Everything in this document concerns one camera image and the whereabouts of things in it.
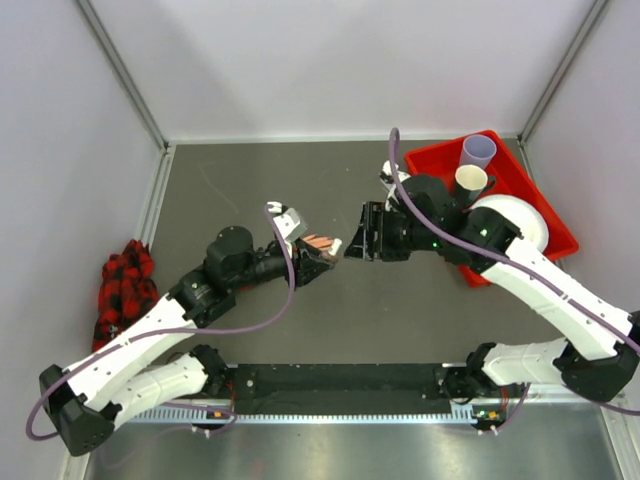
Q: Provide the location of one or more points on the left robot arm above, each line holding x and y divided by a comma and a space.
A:
89, 400

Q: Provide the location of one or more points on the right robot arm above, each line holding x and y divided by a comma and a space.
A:
501, 238

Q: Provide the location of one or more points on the red plastic tray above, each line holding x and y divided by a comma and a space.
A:
441, 160

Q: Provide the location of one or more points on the mannequin hand with long nails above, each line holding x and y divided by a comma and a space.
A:
318, 242

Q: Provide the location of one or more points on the white cable duct strip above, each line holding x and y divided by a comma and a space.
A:
454, 414

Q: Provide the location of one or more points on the red black plaid sleeve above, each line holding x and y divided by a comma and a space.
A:
127, 292

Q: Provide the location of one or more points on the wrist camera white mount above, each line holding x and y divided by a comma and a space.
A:
289, 222
393, 199

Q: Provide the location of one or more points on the glitter nail polish bottle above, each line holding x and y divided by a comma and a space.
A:
333, 259

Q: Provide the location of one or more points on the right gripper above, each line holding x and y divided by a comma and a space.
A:
375, 219

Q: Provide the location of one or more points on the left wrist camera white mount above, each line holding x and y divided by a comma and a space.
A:
289, 222

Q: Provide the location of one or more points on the lavender plastic cup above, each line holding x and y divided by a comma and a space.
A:
477, 150

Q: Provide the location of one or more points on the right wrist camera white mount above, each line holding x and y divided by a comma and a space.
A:
393, 199

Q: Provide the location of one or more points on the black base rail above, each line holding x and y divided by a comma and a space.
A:
337, 389

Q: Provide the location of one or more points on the black mug white inside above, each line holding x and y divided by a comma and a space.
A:
470, 182

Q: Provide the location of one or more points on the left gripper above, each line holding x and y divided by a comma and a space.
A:
308, 264

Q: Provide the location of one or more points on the white paper plates stack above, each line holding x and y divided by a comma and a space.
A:
526, 217

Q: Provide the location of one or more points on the white nail polish cap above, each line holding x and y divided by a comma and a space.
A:
335, 246

